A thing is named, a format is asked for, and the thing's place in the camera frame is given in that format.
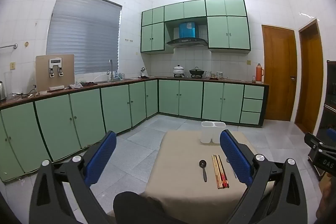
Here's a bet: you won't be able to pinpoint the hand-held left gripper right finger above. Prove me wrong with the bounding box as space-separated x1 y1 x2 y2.
219 130 308 224

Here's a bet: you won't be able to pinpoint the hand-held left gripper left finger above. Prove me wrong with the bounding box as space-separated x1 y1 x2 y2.
29 131 117 224

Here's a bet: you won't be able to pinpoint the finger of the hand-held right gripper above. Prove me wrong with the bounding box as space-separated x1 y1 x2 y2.
304 132 328 154

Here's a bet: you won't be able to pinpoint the bundle of wooden chopsticks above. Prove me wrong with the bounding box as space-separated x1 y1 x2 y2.
212 154 230 189

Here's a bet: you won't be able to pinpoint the white utensil holder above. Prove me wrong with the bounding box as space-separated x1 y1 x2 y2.
201 121 226 144

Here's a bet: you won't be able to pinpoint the person's right hand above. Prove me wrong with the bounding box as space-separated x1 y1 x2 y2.
316 174 336 218

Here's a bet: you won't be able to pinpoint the black spoon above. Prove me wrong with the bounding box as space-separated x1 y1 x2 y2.
199 160 208 182

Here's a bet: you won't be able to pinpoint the green kitchen base cabinets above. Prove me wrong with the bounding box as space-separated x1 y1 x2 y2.
0 77 269 182

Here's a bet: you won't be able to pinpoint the beige tablecloth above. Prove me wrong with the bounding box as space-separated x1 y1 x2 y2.
106 130 275 224

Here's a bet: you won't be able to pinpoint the dark cabinet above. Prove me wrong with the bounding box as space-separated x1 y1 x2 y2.
308 60 336 180

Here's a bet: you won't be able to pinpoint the person's dark trouser leg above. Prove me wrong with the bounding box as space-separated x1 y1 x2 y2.
113 192 168 224

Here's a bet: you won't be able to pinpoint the wooden door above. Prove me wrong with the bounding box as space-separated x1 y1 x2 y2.
294 18 324 134
261 25 298 122

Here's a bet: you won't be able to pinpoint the orange thermos flask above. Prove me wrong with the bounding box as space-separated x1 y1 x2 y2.
255 63 264 83

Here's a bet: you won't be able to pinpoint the metal faucet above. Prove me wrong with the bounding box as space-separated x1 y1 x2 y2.
106 59 114 81

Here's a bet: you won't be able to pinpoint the black wok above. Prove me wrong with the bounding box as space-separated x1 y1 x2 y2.
189 67 205 77

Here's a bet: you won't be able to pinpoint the gas stove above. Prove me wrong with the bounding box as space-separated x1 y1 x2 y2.
168 74 206 79

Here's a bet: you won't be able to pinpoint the cardboard panel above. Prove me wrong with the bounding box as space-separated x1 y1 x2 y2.
35 54 75 93

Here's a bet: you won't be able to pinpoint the clear plastic jug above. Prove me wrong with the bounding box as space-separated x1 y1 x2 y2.
4 71 13 98

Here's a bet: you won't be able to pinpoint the range hood with blue chimney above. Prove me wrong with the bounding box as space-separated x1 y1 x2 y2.
166 21 209 48

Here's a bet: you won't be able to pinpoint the grey window blind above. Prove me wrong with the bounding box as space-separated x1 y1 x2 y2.
47 0 123 75

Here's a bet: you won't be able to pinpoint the green wall cabinets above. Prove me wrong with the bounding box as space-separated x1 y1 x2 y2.
140 0 251 54

